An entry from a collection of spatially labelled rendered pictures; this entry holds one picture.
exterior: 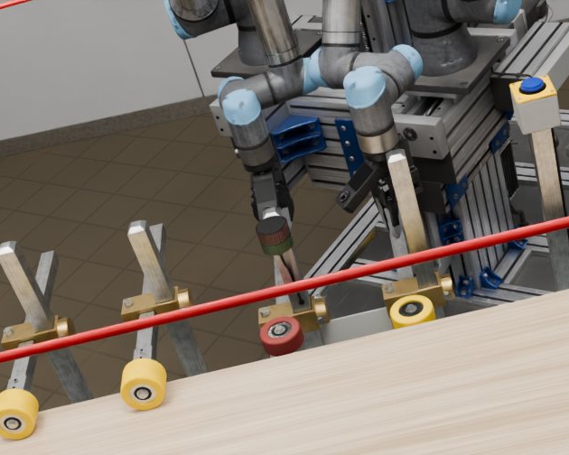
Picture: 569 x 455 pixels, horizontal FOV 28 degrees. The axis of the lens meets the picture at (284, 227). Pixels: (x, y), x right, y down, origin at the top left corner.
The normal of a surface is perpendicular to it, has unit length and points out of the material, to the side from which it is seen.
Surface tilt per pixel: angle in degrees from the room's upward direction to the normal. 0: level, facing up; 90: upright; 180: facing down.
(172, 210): 0
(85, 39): 90
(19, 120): 90
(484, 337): 0
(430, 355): 0
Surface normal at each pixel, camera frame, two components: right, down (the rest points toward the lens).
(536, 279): -0.26, -0.80
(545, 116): 0.04, 0.56
